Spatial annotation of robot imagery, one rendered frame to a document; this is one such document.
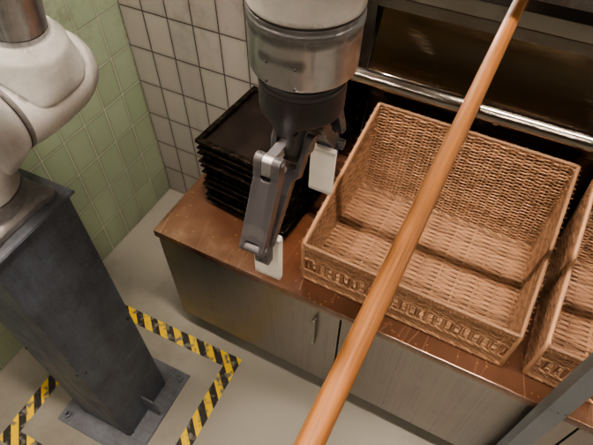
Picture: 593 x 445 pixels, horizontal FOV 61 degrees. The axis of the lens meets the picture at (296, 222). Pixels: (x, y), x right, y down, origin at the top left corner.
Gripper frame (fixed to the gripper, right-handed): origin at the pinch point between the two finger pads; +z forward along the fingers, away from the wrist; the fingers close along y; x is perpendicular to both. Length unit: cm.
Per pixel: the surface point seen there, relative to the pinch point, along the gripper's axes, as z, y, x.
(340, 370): 9.6, 9.8, 10.4
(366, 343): 9.9, 5.2, 11.9
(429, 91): 12, -48, 4
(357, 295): 69, -36, 2
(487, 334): 60, -35, 34
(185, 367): 131, -19, -49
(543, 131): 13, -47, 25
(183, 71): 61, -89, -85
